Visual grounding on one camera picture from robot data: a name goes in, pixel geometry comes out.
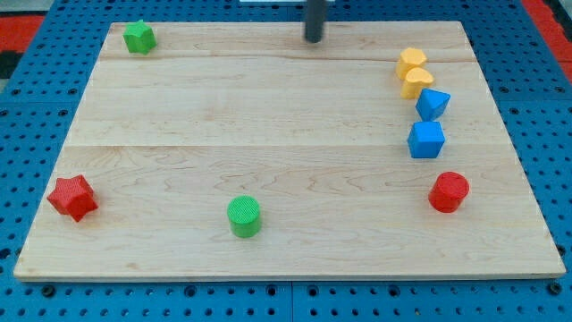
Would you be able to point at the blue triangle block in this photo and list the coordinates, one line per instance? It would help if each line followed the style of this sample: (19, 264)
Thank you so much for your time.
(431, 104)

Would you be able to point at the green cylinder block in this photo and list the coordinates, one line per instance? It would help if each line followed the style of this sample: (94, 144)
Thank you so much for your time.
(243, 213)

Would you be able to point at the red star block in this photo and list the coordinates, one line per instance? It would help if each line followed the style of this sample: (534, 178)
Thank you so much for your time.
(73, 197)

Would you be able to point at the yellow hexagon block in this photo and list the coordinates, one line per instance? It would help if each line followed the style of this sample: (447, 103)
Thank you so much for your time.
(409, 58)

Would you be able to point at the light wooden board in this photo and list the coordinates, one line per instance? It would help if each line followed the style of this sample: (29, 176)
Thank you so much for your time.
(317, 134)

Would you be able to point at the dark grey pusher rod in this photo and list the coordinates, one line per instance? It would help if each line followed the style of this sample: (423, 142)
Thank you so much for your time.
(316, 11)

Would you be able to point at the green star block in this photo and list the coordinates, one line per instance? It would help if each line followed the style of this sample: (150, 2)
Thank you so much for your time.
(139, 37)

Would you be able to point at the yellow heart block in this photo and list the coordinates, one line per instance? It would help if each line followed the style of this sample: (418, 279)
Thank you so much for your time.
(414, 81)

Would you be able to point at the red cylinder block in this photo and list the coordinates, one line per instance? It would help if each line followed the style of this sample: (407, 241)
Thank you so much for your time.
(448, 192)

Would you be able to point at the blue cube block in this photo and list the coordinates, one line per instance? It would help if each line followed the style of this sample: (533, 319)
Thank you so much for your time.
(425, 140)

